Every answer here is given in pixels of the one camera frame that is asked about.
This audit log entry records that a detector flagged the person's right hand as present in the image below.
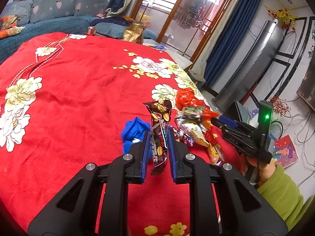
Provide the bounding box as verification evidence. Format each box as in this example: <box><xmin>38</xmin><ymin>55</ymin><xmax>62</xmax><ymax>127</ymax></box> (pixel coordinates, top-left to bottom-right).
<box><xmin>247</xmin><ymin>156</ymin><xmax>276</xmax><ymax>186</ymax></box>

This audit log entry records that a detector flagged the pile of snack wrappers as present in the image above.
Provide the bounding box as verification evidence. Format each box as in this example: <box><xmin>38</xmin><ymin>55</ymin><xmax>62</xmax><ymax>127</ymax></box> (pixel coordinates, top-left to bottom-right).
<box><xmin>173</xmin><ymin>107</ymin><xmax>224</xmax><ymax>165</ymax></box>

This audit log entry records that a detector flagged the red metal can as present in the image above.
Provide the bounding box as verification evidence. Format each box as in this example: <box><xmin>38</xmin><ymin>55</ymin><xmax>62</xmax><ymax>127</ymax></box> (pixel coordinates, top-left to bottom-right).
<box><xmin>86</xmin><ymin>26</ymin><xmax>97</xmax><ymax>36</ymax></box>

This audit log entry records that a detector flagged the red berry branch decoration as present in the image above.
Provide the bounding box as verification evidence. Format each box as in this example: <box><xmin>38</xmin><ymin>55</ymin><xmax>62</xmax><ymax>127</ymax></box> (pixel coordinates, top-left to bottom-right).
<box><xmin>269</xmin><ymin>96</ymin><xmax>290</xmax><ymax>117</ymax></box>

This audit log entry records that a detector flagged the colourful painting canvas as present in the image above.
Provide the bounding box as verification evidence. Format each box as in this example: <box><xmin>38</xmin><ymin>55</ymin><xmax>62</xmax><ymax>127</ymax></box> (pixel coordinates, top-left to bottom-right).
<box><xmin>272</xmin><ymin>135</ymin><xmax>299</xmax><ymax>168</ymax></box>

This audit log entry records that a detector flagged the red floral tablecloth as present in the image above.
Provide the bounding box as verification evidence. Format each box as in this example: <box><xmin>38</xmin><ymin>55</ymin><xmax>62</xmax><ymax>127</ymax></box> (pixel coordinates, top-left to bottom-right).
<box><xmin>1</xmin><ymin>32</ymin><xmax>208</xmax><ymax>235</ymax></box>

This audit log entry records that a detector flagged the yellow flower decoration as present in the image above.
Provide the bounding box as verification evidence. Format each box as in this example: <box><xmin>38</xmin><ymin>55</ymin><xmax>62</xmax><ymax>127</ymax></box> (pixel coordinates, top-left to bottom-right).
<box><xmin>265</xmin><ymin>6</ymin><xmax>299</xmax><ymax>29</ymax></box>

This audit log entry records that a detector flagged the wooden glass sliding door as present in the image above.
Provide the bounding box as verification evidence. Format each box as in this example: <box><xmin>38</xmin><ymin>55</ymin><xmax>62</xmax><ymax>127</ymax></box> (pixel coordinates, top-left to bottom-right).
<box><xmin>131</xmin><ymin>0</ymin><xmax>232</xmax><ymax>62</ymax></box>

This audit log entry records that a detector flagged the gold paper bag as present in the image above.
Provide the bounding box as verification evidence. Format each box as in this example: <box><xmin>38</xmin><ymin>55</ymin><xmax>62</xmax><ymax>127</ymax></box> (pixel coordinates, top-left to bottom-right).
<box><xmin>123</xmin><ymin>22</ymin><xmax>146</xmax><ymax>44</ymax></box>

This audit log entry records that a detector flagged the blue fabric sofa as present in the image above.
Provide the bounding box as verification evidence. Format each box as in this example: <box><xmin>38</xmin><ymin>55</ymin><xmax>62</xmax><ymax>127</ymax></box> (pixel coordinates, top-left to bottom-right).
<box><xmin>0</xmin><ymin>0</ymin><xmax>158</xmax><ymax>65</ymax></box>

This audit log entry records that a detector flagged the blue window curtain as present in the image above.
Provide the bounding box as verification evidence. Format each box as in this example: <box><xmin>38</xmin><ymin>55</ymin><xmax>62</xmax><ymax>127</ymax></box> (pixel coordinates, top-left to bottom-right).
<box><xmin>203</xmin><ymin>0</ymin><xmax>261</xmax><ymax>89</ymax></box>

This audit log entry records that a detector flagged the red crumpled plastic bag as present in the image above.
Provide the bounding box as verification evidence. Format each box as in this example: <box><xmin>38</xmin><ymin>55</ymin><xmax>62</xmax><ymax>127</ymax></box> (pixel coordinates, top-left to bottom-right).
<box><xmin>175</xmin><ymin>87</ymin><xmax>220</xmax><ymax>121</ymax></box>

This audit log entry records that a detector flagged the green sleeved right forearm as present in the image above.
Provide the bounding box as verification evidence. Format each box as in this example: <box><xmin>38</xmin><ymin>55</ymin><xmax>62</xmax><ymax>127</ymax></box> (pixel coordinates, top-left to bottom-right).
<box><xmin>257</xmin><ymin>164</ymin><xmax>314</xmax><ymax>230</ymax></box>

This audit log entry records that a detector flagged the silver tower air conditioner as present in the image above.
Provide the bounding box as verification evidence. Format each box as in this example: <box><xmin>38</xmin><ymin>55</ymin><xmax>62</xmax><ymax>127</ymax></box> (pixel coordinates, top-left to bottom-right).
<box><xmin>212</xmin><ymin>20</ymin><xmax>284</xmax><ymax>112</ymax></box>

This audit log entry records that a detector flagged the grey coffee table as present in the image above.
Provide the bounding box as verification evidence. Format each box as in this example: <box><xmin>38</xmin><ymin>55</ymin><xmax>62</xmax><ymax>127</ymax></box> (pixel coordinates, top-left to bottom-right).
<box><xmin>143</xmin><ymin>39</ymin><xmax>192</xmax><ymax>70</ymax></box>

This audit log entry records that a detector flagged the dark peanut snack wrapper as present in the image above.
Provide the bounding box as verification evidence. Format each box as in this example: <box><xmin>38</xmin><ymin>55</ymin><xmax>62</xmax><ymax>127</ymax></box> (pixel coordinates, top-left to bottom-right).
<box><xmin>143</xmin><ymin>100</ymin><xmax>172</xmax><ymax>175</ymax></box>

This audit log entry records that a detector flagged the wall mounted television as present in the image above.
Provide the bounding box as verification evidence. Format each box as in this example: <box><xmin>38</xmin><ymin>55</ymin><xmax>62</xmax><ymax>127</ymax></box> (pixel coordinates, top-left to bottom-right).
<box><xmin>296</xmin><ymin>55</ymin><xmax>315</xmax><ymax>110</ymax></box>

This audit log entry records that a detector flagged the dark tv cabinet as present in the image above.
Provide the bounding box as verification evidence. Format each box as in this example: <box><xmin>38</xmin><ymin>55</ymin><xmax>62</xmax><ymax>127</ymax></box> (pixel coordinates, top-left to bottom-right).
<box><xmin>223</xmin><ymin>101</ymin><xmax>259</xmax><ymax>128</ymax></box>

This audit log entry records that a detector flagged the blue crumpled wrapper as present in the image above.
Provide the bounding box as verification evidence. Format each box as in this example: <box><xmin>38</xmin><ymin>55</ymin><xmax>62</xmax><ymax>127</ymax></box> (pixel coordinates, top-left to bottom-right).
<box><xmin>121</xmin><ymin>117</ymin><xmax>151</xmax><ymax>154</ymax></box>

